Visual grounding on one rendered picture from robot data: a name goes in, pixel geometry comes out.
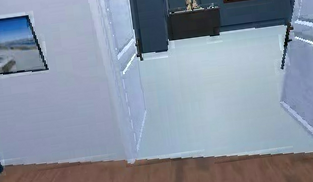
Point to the dark wooden sideboard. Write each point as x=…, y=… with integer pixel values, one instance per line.
x=194, y=23

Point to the framed beach picture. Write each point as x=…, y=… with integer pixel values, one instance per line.
x=0, y=47

